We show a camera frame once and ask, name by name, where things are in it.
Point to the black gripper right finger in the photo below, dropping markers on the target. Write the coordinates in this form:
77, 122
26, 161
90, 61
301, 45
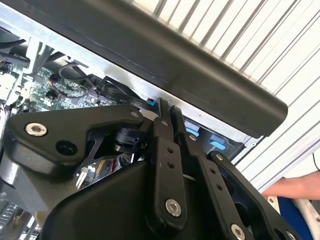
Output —
250, 200

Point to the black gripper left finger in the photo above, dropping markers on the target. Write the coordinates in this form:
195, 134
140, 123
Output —
50, 142

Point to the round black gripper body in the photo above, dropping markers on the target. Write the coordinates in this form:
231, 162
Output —
112, 207

